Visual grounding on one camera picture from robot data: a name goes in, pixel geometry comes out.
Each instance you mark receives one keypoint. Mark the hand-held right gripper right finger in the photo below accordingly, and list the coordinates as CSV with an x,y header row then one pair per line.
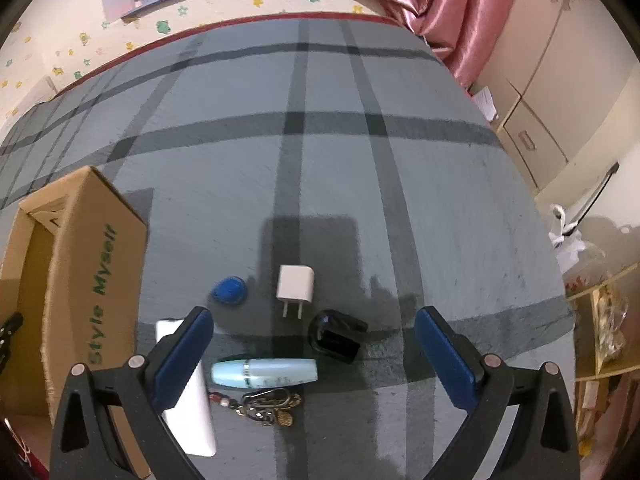
x,y
445,355

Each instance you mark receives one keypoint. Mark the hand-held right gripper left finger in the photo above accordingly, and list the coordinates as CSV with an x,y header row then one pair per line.
x,y
182,360

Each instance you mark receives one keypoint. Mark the pale blue tube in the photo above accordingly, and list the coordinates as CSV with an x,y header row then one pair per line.
x,y
265,372

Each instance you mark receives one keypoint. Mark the black plug adapter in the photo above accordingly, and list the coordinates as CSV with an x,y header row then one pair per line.
x,y
332,337

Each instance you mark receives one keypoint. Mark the white charger plug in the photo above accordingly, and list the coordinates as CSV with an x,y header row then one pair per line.
x,y
295,285

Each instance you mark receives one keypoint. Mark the brown cardboard box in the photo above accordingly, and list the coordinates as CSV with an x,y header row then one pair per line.
x,y
90,260

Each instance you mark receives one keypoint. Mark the white power bank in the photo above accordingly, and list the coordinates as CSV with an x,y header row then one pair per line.
x,y
195,425

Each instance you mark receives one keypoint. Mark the blue key fob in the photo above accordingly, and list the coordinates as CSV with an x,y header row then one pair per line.
x,y
229,291

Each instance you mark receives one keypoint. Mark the wooden shelf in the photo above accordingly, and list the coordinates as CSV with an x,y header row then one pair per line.
x,y
600,370

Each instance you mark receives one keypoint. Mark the white plastic bag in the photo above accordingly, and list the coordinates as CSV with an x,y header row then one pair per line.
x,y
567,245

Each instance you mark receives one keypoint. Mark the clear plastic bag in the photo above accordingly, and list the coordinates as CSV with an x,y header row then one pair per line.
x,y
610,320

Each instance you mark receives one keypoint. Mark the black object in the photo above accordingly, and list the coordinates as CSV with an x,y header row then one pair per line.
x,y
10,332

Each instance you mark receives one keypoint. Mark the grey plaid blanket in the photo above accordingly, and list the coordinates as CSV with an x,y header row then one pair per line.
x,y
325,185

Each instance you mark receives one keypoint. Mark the dark slim rod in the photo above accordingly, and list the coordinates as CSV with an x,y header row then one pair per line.
x,y
597,192

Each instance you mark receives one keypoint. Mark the white papers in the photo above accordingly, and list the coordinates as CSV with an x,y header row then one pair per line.
x,y
486,102

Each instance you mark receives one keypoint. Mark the cream wardrobe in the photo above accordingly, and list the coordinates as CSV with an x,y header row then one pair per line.
x,y
565,85

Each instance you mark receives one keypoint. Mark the pink satin curtain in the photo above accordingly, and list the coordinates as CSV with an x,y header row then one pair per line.
x,y
450,0

